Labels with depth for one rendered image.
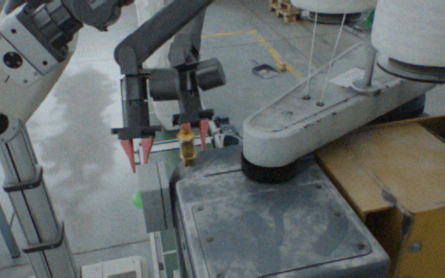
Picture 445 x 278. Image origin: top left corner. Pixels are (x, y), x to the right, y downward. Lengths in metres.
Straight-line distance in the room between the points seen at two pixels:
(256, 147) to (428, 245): 0.28
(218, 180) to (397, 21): 0.32
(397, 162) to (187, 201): 0.34
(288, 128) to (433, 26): 0.22
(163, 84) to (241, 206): 0.39
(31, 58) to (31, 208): 0.68
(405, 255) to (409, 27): 0.32
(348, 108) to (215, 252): 0.31
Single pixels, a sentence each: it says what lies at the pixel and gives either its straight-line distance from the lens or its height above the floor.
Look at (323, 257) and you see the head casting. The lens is 0.53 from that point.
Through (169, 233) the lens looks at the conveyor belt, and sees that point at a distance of 1.96.
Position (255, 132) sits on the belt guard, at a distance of 0.60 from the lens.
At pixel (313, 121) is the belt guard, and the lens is 0.63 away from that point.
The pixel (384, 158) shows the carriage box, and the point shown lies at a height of 1.33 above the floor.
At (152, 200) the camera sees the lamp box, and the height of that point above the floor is 1.31.
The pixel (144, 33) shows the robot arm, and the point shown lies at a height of 1.47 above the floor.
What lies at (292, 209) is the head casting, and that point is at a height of 1.34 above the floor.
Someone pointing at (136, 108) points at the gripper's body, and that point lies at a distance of 0.90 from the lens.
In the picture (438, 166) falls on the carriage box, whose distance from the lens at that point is 0.73.
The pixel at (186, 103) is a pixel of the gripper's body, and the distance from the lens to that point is 1.02.
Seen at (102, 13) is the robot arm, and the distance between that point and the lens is 0.88.
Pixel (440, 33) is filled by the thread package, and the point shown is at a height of 1.57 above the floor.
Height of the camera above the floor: 1.72
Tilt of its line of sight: 32 degrees down
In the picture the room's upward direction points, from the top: 2 degrees counter-clockwise
